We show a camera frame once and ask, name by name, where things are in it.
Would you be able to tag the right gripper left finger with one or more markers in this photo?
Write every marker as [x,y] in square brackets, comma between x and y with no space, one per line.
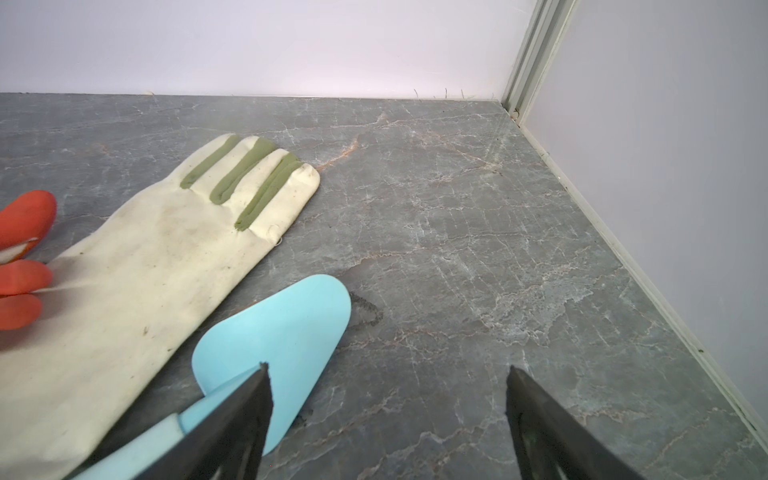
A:
[229,442]

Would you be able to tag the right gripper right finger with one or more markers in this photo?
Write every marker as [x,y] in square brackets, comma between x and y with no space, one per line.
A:
[549,443]

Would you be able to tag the teal garden trowel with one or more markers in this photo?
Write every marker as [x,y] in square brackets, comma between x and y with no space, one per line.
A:
[294,332]

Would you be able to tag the beige cloth glove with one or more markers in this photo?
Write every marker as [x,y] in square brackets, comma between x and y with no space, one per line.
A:
[126,297]

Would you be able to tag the red rubber glove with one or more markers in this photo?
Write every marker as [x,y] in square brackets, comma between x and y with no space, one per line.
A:
[24,224]

